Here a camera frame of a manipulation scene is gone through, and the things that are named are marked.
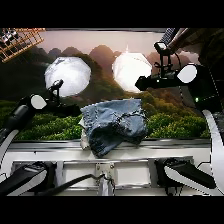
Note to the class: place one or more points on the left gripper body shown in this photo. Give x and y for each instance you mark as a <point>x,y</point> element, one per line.
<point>61,109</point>

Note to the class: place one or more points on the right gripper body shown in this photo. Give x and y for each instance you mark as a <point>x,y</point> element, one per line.
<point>161,82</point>

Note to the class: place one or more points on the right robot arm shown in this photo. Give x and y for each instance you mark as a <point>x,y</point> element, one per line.
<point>203,85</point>

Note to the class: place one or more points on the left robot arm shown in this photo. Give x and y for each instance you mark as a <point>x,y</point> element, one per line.
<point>20,115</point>

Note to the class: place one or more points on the blue jeans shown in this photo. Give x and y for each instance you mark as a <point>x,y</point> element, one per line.
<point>115,125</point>

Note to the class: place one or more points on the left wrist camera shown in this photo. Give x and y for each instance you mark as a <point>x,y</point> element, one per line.
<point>56,85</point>

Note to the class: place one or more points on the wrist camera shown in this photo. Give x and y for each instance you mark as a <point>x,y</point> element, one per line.
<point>162,50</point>
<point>56,85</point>

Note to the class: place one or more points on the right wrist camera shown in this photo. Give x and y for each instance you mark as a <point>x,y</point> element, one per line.
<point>162,50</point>

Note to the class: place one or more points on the silver frame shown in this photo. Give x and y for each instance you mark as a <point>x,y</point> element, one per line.
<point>133,148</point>

